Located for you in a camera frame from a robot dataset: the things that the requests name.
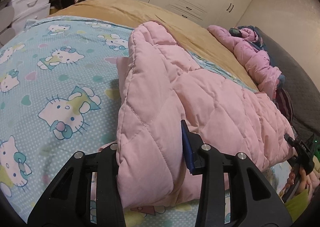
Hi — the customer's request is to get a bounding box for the pink quilted jacket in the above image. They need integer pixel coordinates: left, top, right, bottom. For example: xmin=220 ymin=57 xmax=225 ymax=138
xmin=102 ymin=21 xmax=293 ymax=209

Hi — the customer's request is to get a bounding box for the person's right hand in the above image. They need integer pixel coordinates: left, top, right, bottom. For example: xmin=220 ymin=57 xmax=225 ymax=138
xmin=285 ymin=167 xmax=319 ymax=195

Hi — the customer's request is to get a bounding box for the striped dark pillow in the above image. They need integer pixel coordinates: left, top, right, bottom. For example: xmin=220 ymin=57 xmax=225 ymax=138
xmin=275 ymin=88 xmax=294 ymax=123

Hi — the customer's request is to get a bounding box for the dark grey quilted headboard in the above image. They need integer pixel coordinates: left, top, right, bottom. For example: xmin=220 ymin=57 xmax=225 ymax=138
xmin=258 ymin=29 xmax=319 ymax=140

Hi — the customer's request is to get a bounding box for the pink and teal comforter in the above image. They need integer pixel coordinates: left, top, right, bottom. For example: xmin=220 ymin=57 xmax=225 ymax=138
xmin=207 ymin=25 xmax=284 ymax=100

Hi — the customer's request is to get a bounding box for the Hello Kitty blue blanket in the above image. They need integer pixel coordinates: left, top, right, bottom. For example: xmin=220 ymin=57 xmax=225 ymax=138
xmin=0 ymin=15 xmax=293 ymax=227

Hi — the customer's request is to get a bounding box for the tan bed cover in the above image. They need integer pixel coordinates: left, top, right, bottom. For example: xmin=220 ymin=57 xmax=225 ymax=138
xmin=52 ymin=0 xmax=257 ymax=90

